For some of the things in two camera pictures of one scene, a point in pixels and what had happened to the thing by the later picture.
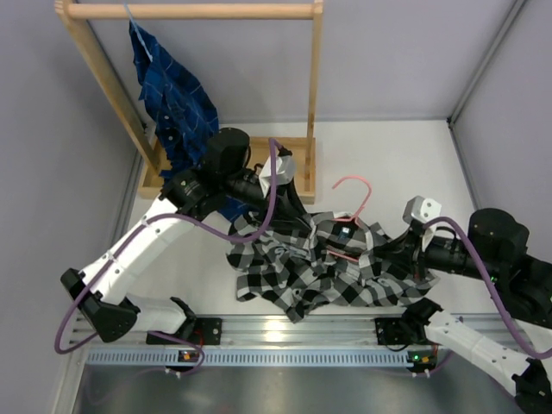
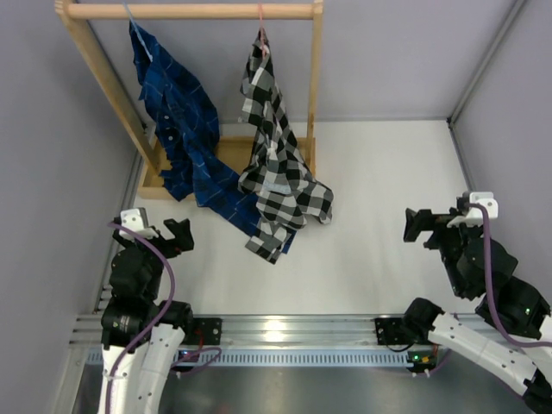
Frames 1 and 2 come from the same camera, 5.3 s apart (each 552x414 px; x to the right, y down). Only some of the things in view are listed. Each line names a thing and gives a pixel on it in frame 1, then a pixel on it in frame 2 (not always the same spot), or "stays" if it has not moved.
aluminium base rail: x=273 y=331 stays
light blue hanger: x=137 y=30 stays
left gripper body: x=279 y=191 → x=154 y=260
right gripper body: x=416 y=262 → x=452 y=241
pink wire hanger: x=354 y=217 → x=262 y=32
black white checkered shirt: x=329 y=261 → x=285 y=195
